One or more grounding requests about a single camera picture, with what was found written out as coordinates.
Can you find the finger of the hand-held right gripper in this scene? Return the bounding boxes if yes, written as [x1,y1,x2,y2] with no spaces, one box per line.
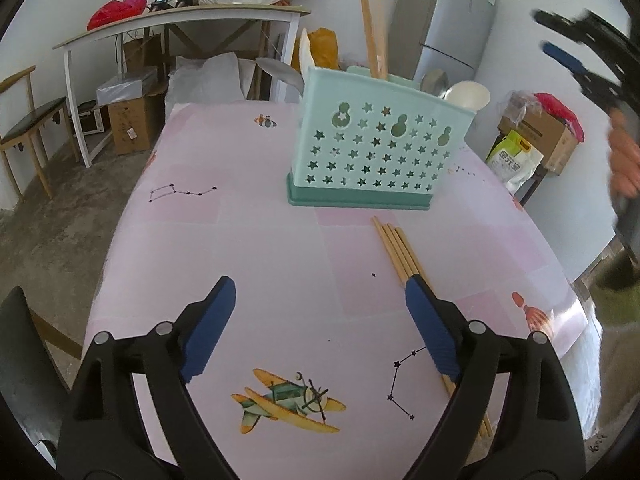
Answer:
[534,9,640,81]
[542,42,621,106]

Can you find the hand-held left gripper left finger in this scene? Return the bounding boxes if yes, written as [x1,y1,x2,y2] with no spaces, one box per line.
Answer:
[56,275,238,480]

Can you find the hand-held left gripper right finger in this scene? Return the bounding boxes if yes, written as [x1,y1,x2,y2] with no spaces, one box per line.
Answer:
[404,274,587,480]

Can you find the tan wooden chopstick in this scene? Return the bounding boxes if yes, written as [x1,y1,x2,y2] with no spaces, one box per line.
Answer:
[372,0,389,81]
[380,223,481,438]
[394,227,495,433]
[371,216,458,401]
[357,0,382,80]
[387,226,488,438]

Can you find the white plastic rice spoon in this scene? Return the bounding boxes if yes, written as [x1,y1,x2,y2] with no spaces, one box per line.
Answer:
[442,80,491,113]

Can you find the large metal spoon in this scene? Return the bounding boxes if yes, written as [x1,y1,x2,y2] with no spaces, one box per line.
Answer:
[419,69,451,98]

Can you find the mint green utensil holder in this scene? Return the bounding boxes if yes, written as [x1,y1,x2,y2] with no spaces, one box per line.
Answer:
[286,65,475,210]

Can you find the small white spoon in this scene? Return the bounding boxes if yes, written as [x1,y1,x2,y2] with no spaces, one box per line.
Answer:
[298,27,317,86]

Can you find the small metal spoon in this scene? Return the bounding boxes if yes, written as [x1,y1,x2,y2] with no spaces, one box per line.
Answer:
[255,56,306,96]

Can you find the person's right hand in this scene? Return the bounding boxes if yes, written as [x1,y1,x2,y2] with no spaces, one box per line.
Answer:
[607,111,640,200]

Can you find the red plastic bag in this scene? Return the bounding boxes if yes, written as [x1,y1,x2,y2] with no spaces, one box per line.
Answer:
[534,92,585,142]
[86,0,147,31]

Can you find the clear plastic wrap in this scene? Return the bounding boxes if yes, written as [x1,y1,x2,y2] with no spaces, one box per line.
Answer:
[500,90,538,121]

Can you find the pink printed tablecloth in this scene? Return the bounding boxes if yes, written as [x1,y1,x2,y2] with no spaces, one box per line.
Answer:
[82,101,591,466]

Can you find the large cardboard box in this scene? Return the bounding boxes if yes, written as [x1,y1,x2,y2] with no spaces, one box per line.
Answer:
[497,107,581,177]

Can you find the white green rice bag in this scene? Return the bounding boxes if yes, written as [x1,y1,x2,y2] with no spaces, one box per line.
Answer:
[486,130,545,195]

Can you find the silver refrigerator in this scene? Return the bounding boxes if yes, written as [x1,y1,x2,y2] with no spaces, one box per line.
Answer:
[387,0,500,91]

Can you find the small cardboard box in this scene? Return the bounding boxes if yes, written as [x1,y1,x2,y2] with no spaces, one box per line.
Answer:
[107,95,166,156]

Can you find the yellow plastic bag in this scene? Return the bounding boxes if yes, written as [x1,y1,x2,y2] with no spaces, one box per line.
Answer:
[306,27,341,70]

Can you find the metal carrying case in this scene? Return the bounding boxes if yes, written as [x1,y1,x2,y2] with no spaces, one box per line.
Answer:
[75,100,112,137]

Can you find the large white sack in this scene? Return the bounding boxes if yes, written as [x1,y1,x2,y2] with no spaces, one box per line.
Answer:
[167,52,251,116]

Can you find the foil covered foam box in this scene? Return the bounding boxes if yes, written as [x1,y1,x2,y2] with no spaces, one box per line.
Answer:
[96,67,158,106]

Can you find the wooden chair dark seat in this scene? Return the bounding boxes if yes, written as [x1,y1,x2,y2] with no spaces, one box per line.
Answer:
[0,65,81,200]

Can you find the white side table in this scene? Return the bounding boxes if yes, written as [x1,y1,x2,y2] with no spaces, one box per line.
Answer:
[52,4,312,168]

